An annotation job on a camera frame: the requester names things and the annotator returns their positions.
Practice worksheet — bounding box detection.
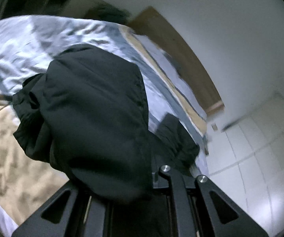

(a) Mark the striped grey beige duvet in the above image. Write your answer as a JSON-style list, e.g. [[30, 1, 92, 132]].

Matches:
[[0, 15, 207, 236]]

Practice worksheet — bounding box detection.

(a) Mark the wall socket plate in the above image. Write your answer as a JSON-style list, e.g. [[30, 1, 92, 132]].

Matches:
[[211, 124, 218, 131]]

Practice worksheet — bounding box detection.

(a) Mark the wooden headboard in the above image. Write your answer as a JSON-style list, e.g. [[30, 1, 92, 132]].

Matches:
[[128, 7, 225, 117]]

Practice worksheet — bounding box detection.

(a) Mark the dark pillow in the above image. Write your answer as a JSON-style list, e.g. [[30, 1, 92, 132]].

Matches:
[[84, 5, 130, 25]]

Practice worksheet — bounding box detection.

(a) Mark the large black jacket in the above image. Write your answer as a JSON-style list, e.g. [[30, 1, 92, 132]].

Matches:
[[13, 44, 199, 202]]

